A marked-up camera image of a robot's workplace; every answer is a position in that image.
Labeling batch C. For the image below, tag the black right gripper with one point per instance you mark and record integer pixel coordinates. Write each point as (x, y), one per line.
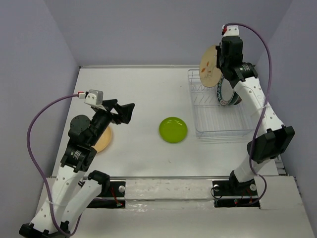
(219, 51)

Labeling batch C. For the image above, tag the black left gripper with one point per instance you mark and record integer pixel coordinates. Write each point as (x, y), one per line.
(109, 104)

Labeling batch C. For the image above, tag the beige plate with bird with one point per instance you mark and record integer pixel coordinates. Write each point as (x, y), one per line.
(209, 74)

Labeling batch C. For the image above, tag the large green rimmed lettered plate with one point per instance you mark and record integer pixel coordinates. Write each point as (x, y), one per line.
(226, 96)

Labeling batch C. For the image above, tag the small green red rimmed plate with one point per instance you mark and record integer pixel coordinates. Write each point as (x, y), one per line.
(236, 99)

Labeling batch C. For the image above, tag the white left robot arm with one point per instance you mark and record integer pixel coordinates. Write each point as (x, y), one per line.
(60, 213)

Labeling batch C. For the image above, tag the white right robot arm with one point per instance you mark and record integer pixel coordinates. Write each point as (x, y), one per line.
(271, 137)

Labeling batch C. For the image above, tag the plain yellow plate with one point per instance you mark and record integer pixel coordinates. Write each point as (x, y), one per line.
(104, 140)

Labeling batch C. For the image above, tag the lime green plate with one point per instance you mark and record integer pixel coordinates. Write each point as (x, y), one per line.
(173, 130)

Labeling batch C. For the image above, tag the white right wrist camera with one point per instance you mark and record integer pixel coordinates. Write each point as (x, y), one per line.
(230, 30)

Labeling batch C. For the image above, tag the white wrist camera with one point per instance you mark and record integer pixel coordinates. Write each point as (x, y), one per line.
(230, 30)
(94, 99)

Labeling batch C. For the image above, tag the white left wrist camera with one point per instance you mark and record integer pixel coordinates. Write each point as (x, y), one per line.
(94, 99)

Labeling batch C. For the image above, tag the white wire dish rack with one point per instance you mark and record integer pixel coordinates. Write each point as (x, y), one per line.
(212, 120)

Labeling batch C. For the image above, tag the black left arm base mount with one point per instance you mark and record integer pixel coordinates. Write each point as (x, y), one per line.
(111, 198)

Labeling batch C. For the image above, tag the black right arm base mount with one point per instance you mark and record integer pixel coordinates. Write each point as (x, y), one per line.
(227, 195)

